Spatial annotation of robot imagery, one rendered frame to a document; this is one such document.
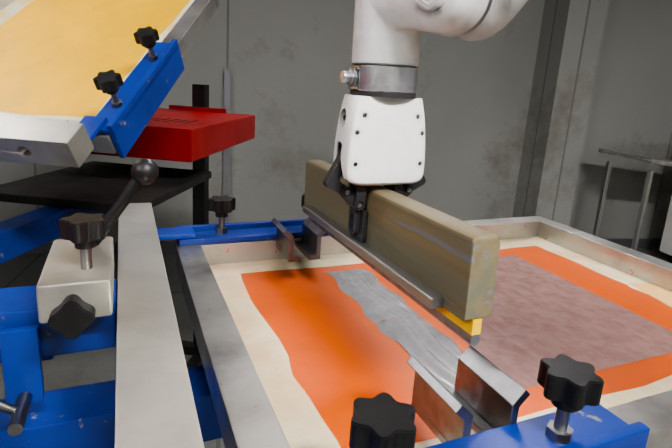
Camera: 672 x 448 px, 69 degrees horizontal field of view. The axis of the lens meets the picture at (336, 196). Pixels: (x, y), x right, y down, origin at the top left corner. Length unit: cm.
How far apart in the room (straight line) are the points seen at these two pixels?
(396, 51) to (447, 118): 325
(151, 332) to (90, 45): 93
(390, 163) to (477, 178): 343
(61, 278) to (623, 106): 439
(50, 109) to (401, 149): 74
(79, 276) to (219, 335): 15
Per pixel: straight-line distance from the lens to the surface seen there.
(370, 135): 54
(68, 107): 109
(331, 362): 58
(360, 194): 56
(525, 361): 64
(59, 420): 59
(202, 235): 83
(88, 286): 48
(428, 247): 47
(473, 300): 44
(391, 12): 53
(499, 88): 396
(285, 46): 346
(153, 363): 42
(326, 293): 73
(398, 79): 54
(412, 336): 63
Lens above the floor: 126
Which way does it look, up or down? 13 degrees down
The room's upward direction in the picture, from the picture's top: 4 degrees clockwise
